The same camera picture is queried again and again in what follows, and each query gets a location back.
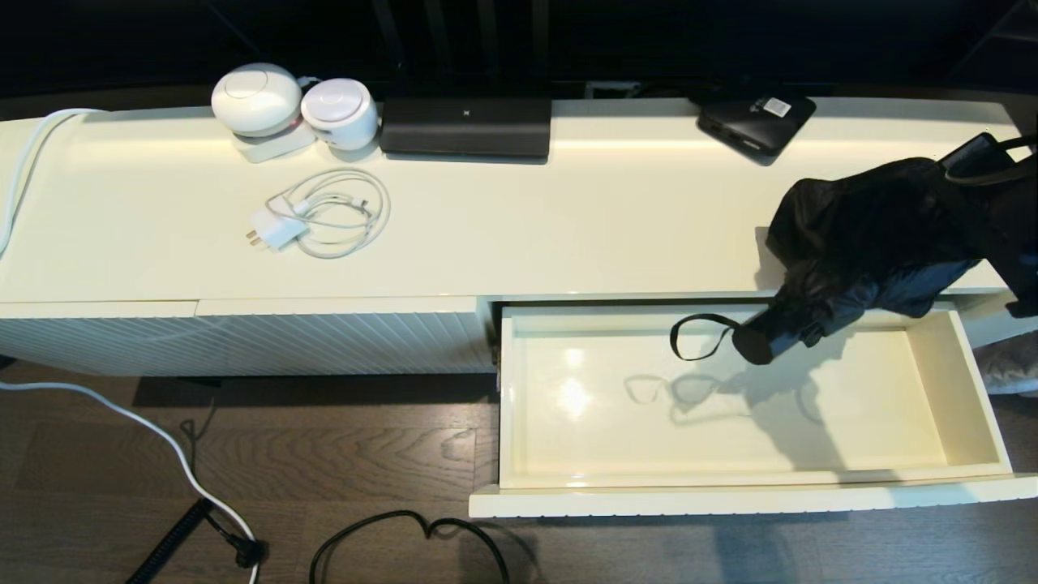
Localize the black router box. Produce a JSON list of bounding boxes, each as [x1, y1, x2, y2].
[[379, 77, 554, 159]]

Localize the white charger plug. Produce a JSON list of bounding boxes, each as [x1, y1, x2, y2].
[[246, 207, 310, 251]]

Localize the black plug with cord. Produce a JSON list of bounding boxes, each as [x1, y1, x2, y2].
[[203, 511, 270, 570]]

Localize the white fluted front drawer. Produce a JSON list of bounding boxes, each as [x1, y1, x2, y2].
[[469, 300, 1038, 520]]

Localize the black router antenna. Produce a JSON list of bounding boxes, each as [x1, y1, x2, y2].
[[530, 0, 552, 80], [422, 0, 448, 80], [373, 0, 406, 80], [477, 0, 500, 80]]

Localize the white floor cable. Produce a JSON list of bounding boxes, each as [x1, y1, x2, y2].
[[0, 380, 262, 584]]

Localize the white coiled charging cable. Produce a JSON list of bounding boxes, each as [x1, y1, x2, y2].
[[267, 168, 391, 260]]

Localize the white fluted cabinet front panel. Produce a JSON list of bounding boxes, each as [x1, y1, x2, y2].
[[0, 302, 199, 378], [197, 297, 497, 376]]

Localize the grey slipper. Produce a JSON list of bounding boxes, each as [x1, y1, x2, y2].
[[977, 333, 1038, 396]]

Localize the black set-top box with sticker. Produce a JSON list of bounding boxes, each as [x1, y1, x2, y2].
[[697, 95, 817, 167]]

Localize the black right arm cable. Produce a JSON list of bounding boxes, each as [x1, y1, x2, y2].
[[945, 135, 1038, 189]]

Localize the white flat device base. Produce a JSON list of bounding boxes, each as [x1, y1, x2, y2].
[[233, 122, 318, 164]]

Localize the black looped floor cable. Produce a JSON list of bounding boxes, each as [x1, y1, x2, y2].
[[308, 509, 512, 584]]

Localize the black umbrella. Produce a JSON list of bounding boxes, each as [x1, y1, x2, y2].
[[670, 157, 986, 366]]

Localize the white long cabinet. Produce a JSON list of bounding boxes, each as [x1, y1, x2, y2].
[[0, 96, 1038, 378]]

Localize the black spiral cable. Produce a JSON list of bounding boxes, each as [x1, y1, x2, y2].
[[126, 499, 213, 584]]

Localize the large white round device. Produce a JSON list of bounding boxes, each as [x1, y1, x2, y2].
[[212, 62, 304, 137]]

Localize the small white round device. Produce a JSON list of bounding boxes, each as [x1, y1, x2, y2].
[[301, 78, 380, 152]]

